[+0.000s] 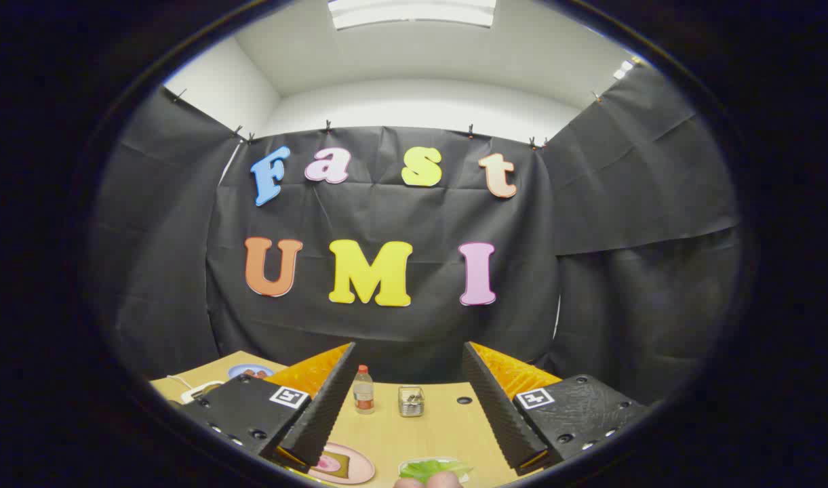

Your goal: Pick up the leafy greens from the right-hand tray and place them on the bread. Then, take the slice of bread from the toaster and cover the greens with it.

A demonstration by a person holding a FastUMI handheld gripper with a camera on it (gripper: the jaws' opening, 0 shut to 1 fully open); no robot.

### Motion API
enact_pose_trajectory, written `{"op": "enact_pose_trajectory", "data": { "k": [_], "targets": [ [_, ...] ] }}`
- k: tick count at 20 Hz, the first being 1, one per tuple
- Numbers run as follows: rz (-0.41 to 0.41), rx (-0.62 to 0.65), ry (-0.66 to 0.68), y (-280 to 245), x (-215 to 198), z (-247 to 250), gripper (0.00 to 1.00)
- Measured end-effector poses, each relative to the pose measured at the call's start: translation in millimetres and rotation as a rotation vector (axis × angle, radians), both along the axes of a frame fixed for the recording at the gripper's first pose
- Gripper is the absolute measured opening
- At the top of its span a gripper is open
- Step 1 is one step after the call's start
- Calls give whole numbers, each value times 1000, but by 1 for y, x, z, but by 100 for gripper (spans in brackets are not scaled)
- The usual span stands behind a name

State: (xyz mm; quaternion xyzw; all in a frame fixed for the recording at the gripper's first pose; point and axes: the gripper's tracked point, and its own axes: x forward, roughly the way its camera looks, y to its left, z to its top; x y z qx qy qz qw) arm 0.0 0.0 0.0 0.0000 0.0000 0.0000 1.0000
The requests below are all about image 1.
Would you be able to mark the brown base bread slice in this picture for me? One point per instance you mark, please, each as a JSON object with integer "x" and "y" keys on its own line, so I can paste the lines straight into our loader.
{"x": 344, "y": 466}

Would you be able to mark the pink plate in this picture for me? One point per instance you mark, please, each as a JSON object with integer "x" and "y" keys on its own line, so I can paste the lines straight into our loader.
{"x": 361, "y": 468}

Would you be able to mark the white toaster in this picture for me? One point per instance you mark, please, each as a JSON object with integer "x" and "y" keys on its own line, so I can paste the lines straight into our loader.
{"x": 196, "y": 392}

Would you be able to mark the clear water bottle red cap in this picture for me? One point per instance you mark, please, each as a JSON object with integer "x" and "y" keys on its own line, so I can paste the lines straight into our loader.
{"x": 363, "y": 393}

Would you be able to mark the orange-red food pieces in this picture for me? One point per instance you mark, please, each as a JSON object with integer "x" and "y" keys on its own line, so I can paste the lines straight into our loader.
{"x": 256, "y": 373}

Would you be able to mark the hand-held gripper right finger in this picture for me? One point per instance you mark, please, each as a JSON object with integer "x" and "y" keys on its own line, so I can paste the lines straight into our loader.
{"x": 498, "y": 413}

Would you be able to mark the ceiling light panel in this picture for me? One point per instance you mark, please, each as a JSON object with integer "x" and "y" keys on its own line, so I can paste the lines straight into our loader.
{"x": 414, "y": 12}

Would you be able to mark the blue plate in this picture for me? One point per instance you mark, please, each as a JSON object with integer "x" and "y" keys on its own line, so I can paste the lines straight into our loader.
{"x": 236, "y": 371}

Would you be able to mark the pink ham slice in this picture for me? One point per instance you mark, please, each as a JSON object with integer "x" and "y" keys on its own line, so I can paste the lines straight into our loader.
{"x": 328, "y": 463}

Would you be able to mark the green lettuce leaf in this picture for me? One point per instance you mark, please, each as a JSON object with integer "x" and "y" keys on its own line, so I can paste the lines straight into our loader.
{"x": 434, "y": 469}

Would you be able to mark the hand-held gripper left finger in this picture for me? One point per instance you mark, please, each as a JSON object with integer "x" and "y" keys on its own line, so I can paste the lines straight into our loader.
{"x": 322, "y": 413}

